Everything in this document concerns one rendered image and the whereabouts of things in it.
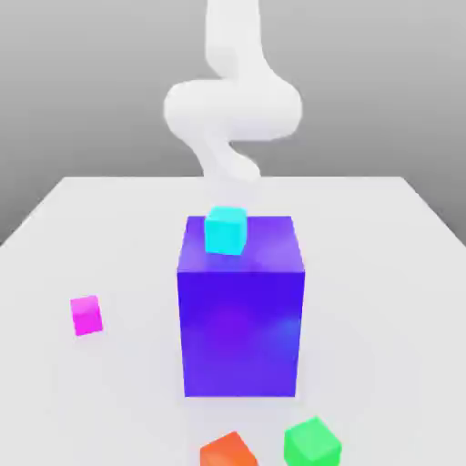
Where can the small orange cube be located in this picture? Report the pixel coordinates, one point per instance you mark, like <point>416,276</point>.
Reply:
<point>227,451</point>

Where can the small magenta cube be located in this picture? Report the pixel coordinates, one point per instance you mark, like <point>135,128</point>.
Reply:
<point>86,316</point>

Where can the small cyan cube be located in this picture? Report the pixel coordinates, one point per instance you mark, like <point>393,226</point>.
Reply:
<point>225,233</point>

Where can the small green cube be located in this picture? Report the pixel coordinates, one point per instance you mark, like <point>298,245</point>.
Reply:
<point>311,444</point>

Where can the large purple box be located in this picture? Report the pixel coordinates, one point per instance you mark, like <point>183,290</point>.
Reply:
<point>240,327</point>

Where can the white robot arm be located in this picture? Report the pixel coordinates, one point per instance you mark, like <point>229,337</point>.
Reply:
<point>233,109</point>

